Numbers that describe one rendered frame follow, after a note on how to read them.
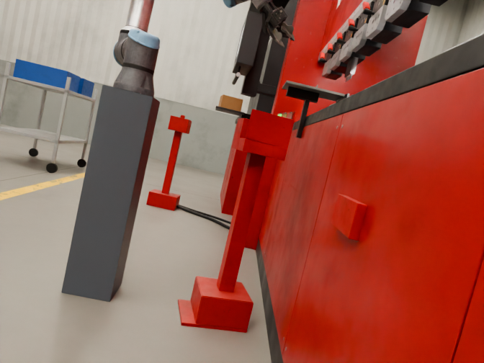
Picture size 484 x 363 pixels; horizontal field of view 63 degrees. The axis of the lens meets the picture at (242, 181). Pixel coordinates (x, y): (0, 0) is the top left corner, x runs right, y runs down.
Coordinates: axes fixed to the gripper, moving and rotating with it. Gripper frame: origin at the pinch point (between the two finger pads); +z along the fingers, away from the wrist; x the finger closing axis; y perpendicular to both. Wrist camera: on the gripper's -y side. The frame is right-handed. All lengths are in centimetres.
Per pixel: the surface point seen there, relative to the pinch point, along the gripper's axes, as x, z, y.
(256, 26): 43, -34, -81
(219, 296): -97, 66, 16
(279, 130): -47, 29, 35
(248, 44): 32, -27, -85
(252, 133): -56, 25, 34
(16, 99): -115, -321, -733
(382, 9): 1, 17, 55
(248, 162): -60, 33, 24
